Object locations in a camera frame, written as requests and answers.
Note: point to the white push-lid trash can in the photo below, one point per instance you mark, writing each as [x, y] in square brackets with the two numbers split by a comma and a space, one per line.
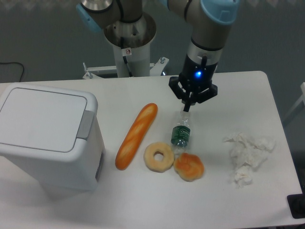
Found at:
[52, 134]

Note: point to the crumpled white tissue paper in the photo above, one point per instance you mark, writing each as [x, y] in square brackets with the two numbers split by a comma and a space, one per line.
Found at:
[247, 154]

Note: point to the pale ring donut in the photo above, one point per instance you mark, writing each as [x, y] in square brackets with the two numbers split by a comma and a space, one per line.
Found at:
[158, 157]

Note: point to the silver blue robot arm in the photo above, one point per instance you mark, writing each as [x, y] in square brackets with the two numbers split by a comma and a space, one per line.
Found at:
[211, 21]

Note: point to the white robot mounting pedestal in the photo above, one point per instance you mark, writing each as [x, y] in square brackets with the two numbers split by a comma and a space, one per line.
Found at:
[131, 48]

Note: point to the orange baguette bread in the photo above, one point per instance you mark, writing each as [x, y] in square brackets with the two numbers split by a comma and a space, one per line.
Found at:
[135, 136]

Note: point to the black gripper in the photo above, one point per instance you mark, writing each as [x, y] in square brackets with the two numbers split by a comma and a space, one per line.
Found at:
[195, 77]

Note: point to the green label plastic bottle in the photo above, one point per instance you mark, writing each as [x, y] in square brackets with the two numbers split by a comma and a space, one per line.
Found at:
[181, 133]

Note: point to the golden knotted bread roll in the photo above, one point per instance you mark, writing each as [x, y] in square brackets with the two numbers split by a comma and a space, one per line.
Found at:
[188, 166]

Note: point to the black device at table edge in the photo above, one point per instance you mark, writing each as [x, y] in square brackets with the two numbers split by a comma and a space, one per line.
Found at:
[296, 204]

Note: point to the white furniture at right edge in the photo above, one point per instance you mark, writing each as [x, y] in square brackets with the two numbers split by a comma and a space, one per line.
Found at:
[296, 108]

